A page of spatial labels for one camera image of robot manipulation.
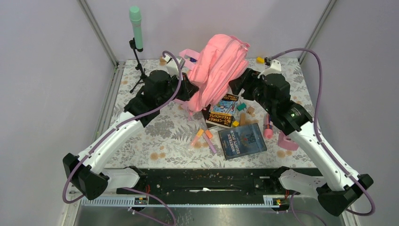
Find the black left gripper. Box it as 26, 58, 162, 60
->
158, 71, 199, 106

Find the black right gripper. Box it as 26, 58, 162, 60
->
228, 68, 275, 114

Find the pink student backpack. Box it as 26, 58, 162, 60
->
179, 34, 250, 116

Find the yellow highlighter marker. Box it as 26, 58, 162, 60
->
190, 129, 204, 146

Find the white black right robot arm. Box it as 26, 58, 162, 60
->
229, 68, 374, 217

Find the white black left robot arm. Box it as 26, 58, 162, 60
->
63, 70, 199, 200

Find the green wooden block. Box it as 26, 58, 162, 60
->
237, 103, 247, 111

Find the small natural wooden block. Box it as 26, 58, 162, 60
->
246, 106, 255, 115

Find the yellow block at back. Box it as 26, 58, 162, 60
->
256, 57, 265, 64

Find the black tablet case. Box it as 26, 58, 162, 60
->
201, 105, 213, 128

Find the natural block at back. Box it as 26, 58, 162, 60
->
159, 56, 168, 66

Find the long natural wooden block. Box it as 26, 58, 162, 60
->
239, 113, 246, 126

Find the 169-Storey Treehouse book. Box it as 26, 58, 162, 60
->
207, 94, 239, 128

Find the black microphone tripod stand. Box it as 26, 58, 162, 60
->
129, 38, 147, 93

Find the orange highlighter marker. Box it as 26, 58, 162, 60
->
204, 129, 213, 139

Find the floral table mat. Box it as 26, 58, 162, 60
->
106, 58, 315, 169

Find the purple highlighter marker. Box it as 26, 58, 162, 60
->
199, 123, 217, 153

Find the Nineteen Eighty-Four blue book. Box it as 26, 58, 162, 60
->
218, 123, 267, 160

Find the green microphone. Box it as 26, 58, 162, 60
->
129, 6, 144, 52

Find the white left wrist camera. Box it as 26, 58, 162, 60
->
166, 56, 185, 77

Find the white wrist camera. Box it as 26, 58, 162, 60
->
257, 59, 282, 79
166, 56, 185, 77

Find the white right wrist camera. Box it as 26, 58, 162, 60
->
257, 59, 282, 79

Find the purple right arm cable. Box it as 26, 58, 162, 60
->
269, 48, 376, 226

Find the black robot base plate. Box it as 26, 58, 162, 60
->
134, 168, 294, 204

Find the grey slotted cable duct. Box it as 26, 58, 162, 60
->
80, 195, 283, 208

